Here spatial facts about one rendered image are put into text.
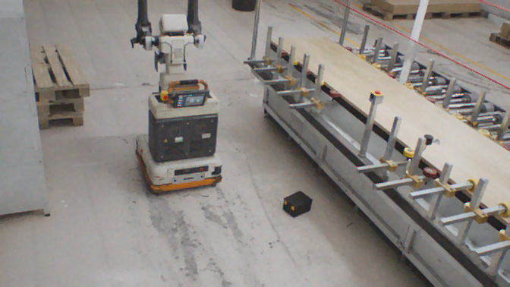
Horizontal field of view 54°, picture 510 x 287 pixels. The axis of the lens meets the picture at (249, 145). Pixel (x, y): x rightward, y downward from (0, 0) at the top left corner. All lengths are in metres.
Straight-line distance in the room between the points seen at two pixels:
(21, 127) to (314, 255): 2.29
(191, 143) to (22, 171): 1.30
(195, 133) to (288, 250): 1.22
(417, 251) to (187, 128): 2.01
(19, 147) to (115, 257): 1.02
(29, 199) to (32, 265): 0.55
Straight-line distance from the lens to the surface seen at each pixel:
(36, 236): 4.04
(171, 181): 4.25
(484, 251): 2.83
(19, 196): 4.08
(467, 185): 3.33
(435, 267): 3.83
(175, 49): 4.19
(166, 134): 4.09
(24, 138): 3.83
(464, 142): 4.00
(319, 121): 4.23
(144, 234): 3.94
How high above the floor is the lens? 2.55
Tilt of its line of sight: 30 degrees down
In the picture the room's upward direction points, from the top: 7 degrees clockwise
